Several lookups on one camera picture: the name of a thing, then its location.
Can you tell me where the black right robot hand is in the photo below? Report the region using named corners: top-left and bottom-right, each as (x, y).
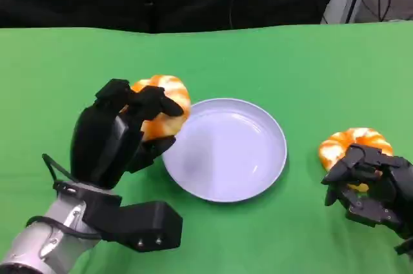
top-left (321, 144), bottom-right (413, 239)

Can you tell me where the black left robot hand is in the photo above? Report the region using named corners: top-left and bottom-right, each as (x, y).
top-left (70, 78), bottom-right (185, 190)

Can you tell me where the orange and white bread roll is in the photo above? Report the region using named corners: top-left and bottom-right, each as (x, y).
top-left (119, 74), bottom-right (191, 142)
top-left (318, 128), bottom-right (394, 193)

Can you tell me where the lilac plate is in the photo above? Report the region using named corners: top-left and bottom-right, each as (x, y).
top-left (161, 98), bottom-right (288, 203)

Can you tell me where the green table cloth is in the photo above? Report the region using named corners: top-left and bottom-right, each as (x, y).
top-left (0, 21), bottom-right (413, 274)

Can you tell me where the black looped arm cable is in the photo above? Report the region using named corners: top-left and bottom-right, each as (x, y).
top-left (41, 153), bottom-right (76, 188)

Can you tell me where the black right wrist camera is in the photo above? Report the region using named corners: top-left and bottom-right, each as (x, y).
top-left (394, 239), bottom-right (413, 256)

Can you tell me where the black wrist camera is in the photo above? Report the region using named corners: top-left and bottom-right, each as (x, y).
top-left (394, 239), bottom-right (413, 256)
top-left (53, 182), bottom-right (183, 253)

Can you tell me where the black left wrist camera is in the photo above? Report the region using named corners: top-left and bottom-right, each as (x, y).
top-left (53, 182), bottom-right (183, 253)

